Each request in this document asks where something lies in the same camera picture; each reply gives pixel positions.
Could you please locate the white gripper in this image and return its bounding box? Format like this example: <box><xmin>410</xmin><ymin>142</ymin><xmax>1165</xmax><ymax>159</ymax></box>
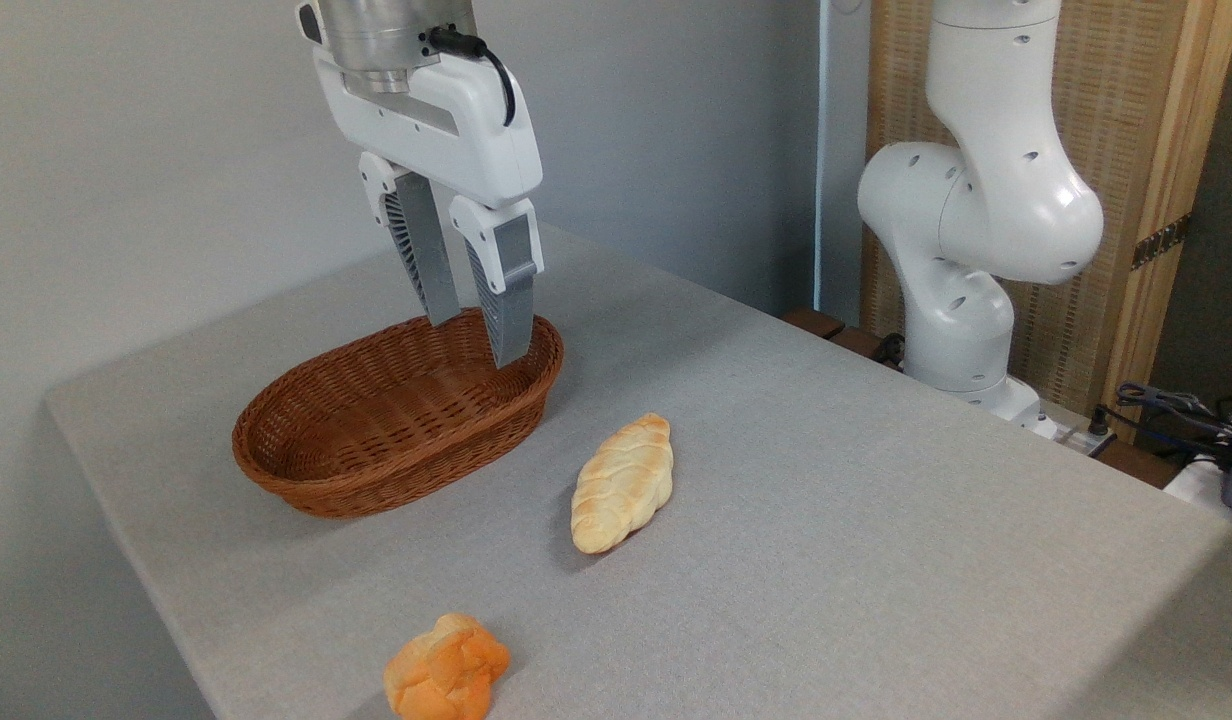
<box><xmin>311</xmin><ymin>44</ymin><xmax>546</xmax><ymax>370</ymax></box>

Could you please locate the long braided bread loaf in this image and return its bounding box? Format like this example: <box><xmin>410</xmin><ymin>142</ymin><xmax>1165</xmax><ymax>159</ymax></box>
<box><xmin>571</xmin><ymin>413</ymin><xmax>675</xmax><ymax>555</ymax></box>

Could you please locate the brown wicker oval basket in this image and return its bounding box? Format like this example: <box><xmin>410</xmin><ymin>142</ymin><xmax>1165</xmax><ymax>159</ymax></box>
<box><xmin>232</xmin><ymin>308</ymin><xmax>565</xmax><ymax>519</ymax></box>

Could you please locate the round orange bread roll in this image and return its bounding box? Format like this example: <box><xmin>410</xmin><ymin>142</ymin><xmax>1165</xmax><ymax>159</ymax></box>
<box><xmin>384</xmin><ymin>613</ymin><xmax>511</xmax><ymax>720</ymax></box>

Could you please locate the grey tablecloth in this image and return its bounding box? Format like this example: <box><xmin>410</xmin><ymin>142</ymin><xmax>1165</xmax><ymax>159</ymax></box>
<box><xmin>44</xmin><ymin>210</ymin><xmax>1232</xmax><ymax>720</ymax></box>

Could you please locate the wooden rattan folding screen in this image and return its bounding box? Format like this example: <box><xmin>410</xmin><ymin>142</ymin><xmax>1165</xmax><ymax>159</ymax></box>
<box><xmin>861</xmin><ymin>0</ymin><xmax>1232</xmax><ymax>443</ymax></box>

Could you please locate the metal screen hinge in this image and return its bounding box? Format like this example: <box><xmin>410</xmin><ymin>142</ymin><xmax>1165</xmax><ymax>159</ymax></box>
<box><xmin>1131</xmin><ymin>213</ymin><xmax>1193</xmax><ymax>271</ymax></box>

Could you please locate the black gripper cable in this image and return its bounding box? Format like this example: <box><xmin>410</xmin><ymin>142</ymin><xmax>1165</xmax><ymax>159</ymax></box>
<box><xmin>428</xmin><ymin>27</ymin><xmax>518</xmax><ymax>129</ymax></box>

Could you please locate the white vertical wall trunking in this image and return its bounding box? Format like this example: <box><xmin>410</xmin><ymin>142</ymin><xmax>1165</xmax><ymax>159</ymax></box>
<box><xmin>816</xmin><ymin>0</ymin><xmax>829</xmax><ymax>313</ymax></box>

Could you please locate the black and blue cable bundle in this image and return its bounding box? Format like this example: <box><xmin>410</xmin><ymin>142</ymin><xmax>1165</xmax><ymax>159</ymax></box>
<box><xmin>1114</xmin><ymin>380</ymin><xmax>1232</xmax><ymax>473</ymax></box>

